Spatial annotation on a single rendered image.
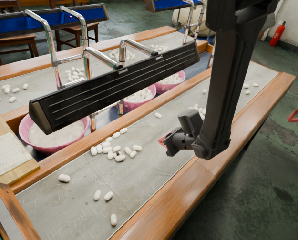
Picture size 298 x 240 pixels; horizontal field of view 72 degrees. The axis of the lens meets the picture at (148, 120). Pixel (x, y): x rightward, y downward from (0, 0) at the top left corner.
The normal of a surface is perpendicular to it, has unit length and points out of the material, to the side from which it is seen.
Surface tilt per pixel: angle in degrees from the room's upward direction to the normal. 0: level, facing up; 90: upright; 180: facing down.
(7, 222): 0
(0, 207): 0
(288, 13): 90
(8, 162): 0
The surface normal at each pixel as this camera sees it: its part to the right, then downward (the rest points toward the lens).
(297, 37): -0.74, 0.36
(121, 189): 0.11, -0.74
